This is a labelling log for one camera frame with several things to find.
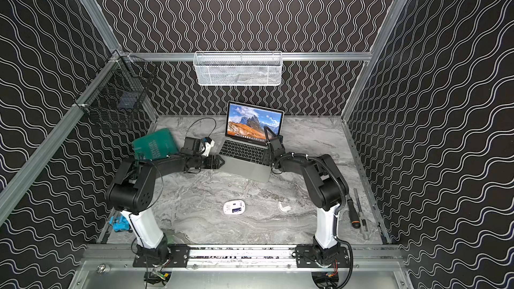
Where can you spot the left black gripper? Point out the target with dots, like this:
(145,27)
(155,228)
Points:
(211,162)

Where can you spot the silver laptop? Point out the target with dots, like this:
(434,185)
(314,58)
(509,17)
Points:
(244,148)

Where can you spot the white wireless mouse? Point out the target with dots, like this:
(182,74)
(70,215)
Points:
(234,207)

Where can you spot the white mouse battery cover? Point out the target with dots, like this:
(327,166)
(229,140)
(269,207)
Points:
(283,208)

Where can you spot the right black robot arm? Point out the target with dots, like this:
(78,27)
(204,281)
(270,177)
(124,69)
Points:
(327,189)

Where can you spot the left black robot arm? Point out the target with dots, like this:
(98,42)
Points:
(131,192)

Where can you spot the green plastic case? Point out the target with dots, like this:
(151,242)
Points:
(157,145)

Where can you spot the black orange screwdriver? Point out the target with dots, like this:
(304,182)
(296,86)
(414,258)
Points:
(353,214)

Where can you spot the blue small object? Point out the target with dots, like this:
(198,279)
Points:
(119,224)

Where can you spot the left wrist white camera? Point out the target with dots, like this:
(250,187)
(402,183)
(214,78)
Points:
(207,145)

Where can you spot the white wire mesh basket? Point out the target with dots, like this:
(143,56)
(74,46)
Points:
(238,68)

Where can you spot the black wire basket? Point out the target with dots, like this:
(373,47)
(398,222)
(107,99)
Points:
(115,103)

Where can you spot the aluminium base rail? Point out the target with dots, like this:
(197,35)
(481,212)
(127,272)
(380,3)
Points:
(242,258)

